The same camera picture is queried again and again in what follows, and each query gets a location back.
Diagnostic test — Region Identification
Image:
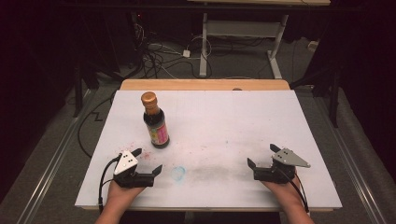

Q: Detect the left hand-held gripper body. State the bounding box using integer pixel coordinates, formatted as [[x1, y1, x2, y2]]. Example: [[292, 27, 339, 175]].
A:
[[112, 149, 156, 189]]

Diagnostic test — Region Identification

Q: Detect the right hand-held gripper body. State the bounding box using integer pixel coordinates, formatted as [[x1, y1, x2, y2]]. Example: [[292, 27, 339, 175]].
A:
[[253, 147, 311, 185]]

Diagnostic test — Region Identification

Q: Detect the person's left hand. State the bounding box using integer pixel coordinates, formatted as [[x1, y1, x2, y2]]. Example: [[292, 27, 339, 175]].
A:
[[106, 180, 146, 209]]

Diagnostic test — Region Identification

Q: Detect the person's right hand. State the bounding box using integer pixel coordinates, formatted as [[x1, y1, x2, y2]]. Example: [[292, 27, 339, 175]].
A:
[[261, 169, 303, 209]]

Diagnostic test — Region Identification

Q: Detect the dark sauce bottle gold cap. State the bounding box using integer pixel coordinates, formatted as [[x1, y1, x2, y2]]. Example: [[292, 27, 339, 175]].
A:
[[140, 91, 171, 149]]

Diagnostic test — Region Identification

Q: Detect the white board sheet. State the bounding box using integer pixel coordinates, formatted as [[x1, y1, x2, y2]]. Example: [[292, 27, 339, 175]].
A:
[[75, 89, 343, 210]]

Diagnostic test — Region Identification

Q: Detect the black metal stand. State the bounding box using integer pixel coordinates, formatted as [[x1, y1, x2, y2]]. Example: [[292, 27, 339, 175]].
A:
[[290, 60, 341, 129], [72, 60, 101, 119]]

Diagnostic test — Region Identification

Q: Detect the wooden table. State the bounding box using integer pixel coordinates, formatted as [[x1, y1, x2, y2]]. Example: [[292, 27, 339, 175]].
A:
[[81, 78, 338, 213]]

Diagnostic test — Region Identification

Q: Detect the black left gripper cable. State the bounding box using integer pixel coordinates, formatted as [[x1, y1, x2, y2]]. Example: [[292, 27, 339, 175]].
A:
[[98, 156, 121, 213]]

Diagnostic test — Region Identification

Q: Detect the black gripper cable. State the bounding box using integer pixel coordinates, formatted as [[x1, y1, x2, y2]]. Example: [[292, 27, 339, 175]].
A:
[[98, 156, 121, 213], [287, 172, 310, 215]]

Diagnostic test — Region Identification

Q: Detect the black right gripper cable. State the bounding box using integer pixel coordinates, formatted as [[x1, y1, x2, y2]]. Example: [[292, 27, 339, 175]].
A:
[[287, 172, 310, 215]]

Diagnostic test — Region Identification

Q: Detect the black floor cable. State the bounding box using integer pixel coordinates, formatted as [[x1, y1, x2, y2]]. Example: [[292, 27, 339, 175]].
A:
[[77, 91, 117, 159]]

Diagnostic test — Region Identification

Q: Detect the aluminium floor rail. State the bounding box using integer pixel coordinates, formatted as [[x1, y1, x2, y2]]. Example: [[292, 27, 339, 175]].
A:
[[314, 92, 389, 224], [16, 88, 94, 224]]

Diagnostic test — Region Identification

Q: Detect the bundle of floor cables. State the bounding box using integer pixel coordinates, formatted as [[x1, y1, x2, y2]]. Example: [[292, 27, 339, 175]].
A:
[[132, 22, 214, 80]]

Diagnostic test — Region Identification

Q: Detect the white metal desk frame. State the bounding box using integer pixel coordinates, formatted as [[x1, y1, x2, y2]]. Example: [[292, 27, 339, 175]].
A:
[[198, 12, 290, 80]]

